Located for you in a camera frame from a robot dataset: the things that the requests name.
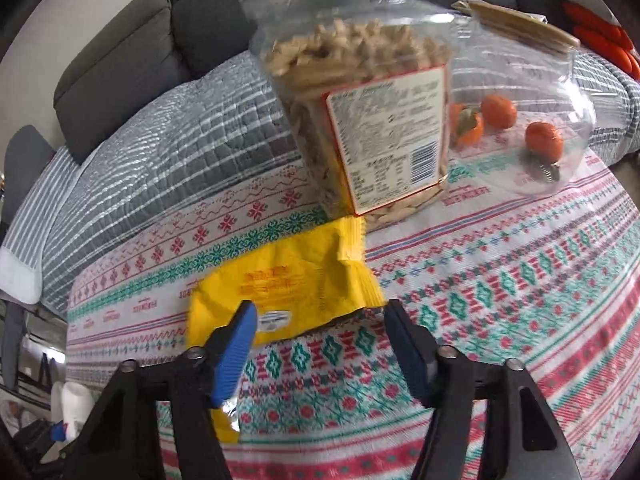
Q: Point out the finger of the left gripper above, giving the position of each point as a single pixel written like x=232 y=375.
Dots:
x=58 y=432

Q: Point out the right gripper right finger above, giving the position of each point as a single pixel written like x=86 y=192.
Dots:
x=523 y=439

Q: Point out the dark grey sofa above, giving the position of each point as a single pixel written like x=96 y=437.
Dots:
x=152 y=46

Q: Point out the red cushion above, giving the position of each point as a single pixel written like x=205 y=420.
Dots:
x=606 y=39

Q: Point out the clear jar with wooden lid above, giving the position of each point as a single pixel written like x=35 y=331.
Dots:
x=520 y=110

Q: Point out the patterned handmade tablecloth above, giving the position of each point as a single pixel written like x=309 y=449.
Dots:
x=486 y=335

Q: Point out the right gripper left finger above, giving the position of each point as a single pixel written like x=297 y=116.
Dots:
x=120 y=439

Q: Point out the clear jar of nuts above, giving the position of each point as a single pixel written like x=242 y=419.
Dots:
x=365 y=87

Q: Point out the orange tomato middle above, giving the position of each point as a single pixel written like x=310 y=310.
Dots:
x=498 y=111

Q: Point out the orange tomato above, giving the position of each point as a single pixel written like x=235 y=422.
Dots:
x=498 y=111
x=545 y=141
x=466 y=125

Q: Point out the orange tomato left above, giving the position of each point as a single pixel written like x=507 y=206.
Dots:
x=466 y=125

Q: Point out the grey striped quilt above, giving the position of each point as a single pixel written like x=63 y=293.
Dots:
x=206 y=135

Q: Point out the white trash bucket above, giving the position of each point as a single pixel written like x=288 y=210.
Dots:
x=71 y=403

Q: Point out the grey chair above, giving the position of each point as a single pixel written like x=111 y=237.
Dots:
x=26 y=156

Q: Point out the yellow snack wrapper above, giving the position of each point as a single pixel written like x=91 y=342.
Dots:
x=297 y=284

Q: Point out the orange tomato right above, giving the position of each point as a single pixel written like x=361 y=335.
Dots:
x=545 y=141

